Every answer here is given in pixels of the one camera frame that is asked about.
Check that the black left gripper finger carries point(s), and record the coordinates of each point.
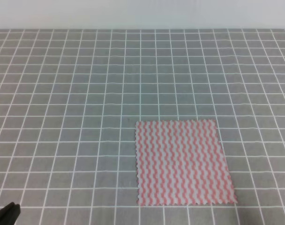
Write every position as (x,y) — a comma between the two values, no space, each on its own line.
(9,214)

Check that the pink white wavy striped towel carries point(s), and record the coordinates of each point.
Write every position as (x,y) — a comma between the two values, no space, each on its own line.
(181,162)

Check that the grey grid tablecloth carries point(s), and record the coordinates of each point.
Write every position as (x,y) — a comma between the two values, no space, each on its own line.
(69,101)

